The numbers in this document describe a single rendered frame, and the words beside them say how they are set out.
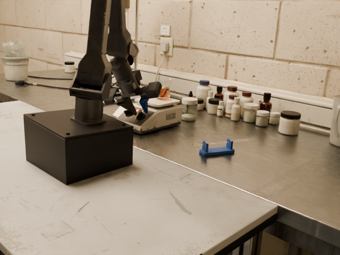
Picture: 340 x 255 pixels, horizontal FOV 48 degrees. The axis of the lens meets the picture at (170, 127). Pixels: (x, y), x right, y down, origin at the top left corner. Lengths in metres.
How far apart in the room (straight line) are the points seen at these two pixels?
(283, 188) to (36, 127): 0.60
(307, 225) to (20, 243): 0.54
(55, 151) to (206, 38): 1.05
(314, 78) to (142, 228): 0.98
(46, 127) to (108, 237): 0.33
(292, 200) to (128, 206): 0.36
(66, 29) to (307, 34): 1.65
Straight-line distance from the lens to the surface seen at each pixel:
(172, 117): 1.31
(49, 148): 0.91
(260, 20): 1.60
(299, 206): 0.86
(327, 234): 0.83
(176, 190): 0.85
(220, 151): 1.09
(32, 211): 0.79
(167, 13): 1.92
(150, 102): 1.27
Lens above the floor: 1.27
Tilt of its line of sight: 17 degrees down
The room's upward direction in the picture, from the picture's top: 3 degrees clockwise
